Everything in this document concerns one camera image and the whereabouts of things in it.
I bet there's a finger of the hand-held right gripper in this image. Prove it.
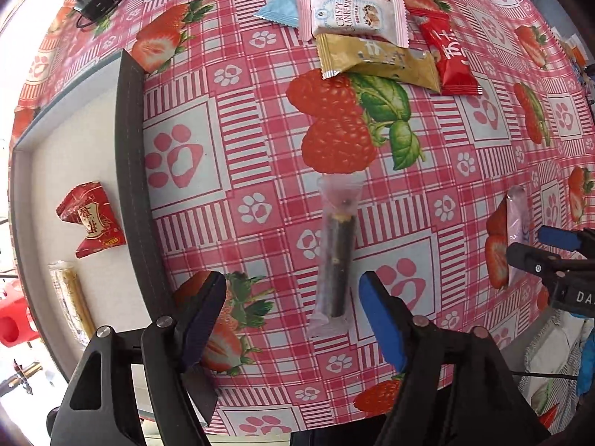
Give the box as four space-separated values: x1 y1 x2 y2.
506 241 583 285
538 225 595 261

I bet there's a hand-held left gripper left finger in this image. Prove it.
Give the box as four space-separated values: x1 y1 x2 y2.
49 270 228 446

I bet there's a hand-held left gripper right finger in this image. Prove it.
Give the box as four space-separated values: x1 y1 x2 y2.
358 270 554 446

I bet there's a pale clear snack packet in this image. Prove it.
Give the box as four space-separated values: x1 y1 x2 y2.
504 185 531 289

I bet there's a dark roll snack clear wrapper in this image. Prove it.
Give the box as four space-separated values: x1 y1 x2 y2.
307 174 364 338

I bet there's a beige snack bar clear wrapper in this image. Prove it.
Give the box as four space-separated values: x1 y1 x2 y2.
48 260 96 347

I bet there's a red gold-print snack packet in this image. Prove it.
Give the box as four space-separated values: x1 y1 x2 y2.
57 181 127 259

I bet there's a red white-print snack packet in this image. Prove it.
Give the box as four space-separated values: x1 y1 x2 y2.
418 14 481 97

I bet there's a grey box tray white inside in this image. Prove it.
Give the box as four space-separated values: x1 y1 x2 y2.
9 49 219 423

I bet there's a gold snack packet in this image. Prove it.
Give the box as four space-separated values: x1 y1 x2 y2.
316 32 442 94

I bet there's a pink white biscuit packet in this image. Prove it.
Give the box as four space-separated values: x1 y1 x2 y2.
297 0 410 50

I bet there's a light blue snack packet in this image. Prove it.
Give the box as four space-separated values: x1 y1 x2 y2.
253 0 311 29

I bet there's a white patterned cloth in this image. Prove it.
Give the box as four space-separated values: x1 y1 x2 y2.
523 309 589 428

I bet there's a strawberry printed tablecloth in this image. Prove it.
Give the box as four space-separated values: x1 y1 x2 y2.
9 0 595 446

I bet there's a red plastic stool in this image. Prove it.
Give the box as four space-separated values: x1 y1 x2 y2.
0 300 36 347

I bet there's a black power adapter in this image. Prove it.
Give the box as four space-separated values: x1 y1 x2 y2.
77 0 113 17

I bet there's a thin black cable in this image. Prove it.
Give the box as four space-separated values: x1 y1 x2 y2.
511 370 578 380

